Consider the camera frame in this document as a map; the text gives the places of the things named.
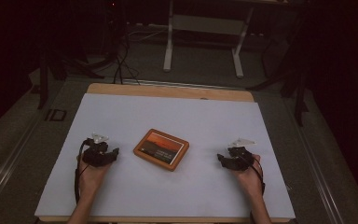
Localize person's left hand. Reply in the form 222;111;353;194
76;154;112;200

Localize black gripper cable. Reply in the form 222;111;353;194
245;155;267;196
74;139;90;204

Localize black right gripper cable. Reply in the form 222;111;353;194
245;155;267;196

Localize person's right hand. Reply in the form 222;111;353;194
233;154;266;200

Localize wooden photo frame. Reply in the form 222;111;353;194
132;128;190;173

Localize black hanging cables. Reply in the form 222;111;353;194
112;31;142;86

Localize black metal stand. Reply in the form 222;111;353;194
245;31;312;128
36;46;106;110

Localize white metal desk frame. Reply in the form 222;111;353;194
162;0;255;79

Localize metal floor rail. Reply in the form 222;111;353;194
282;96;347;224
0;92;49;216

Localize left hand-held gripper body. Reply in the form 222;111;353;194
82;133;113;167

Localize black floor socket plate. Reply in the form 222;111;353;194
44;108;68;122

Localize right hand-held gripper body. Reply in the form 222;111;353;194
227;137;257;172

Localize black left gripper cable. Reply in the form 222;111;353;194
74;139;90;204

